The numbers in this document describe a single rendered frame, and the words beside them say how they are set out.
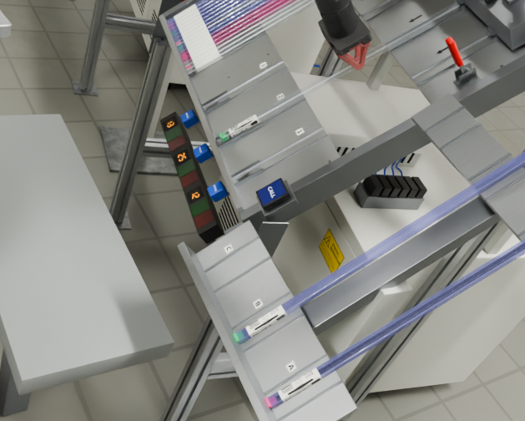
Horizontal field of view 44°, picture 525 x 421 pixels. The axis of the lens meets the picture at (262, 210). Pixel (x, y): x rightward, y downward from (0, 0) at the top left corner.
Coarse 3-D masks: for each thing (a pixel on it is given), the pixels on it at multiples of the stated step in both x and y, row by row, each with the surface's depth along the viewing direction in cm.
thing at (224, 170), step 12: (168, 36) 151; (180, 60) 144; (192, 84) 139; (192, 96) 135; (204, 120) 130; (216, 144) 125; (216, 156) 123; (228, 168) 123; (228, 180) 118; (240, 204) 114
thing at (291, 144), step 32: (224, 64) 141; (256, 64) 136; (224, 96) 135; (256, 96) 131; (224, 128) 130; (256, 128) 126; (288, 128) 123; (320, 128) 119; (256, 160) 121; (288, 160) 118; (320, 160) 115
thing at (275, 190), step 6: (270, 186) 111; (276, 186) 110; (282, 186) 110; (258, 192) 111; (264, 192) 110; (270, 192) 110; (276, 192) 109; (282, 192) 109; (264, 198) 110; (270, 198) 109; (264, 204) 109
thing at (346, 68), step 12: (444, 12) 121; (456, 12) 122; (420, 24) 122; (432, 24) 122; (396, 36) 123; (408, 36) 122; (372, 48) 123; (384, 48) 122; (336, 72) 123; (348, 72) 124; (312, 84) 124; (324, 84) 124; (288, 96) 125; (300, 96) 124; (276, 108) 124; (228, 132) 126
